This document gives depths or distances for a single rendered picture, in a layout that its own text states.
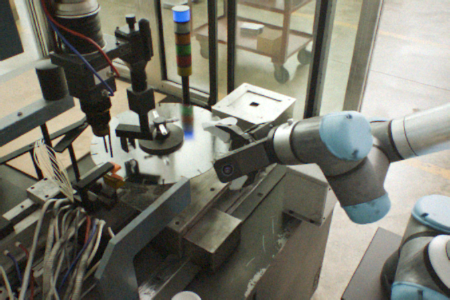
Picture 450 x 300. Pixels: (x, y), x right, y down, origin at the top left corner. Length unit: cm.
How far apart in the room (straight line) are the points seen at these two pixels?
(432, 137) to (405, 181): 178
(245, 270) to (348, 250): 114
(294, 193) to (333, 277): 95
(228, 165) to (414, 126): 32
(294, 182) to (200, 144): 25
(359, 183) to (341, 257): 138
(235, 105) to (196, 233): 44
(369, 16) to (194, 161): 55
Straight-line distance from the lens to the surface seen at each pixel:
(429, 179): 263
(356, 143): 67
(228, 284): 100
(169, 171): 96
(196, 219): 101
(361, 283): 104
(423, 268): 80
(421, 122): 79
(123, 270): 82
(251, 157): 77
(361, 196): 72
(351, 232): 219
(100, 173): 93
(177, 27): 122
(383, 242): 114
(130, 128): 96
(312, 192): 106
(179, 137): 104
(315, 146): 68
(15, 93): 180
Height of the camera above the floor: 155
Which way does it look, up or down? 37 degrees down
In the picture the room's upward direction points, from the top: straight up
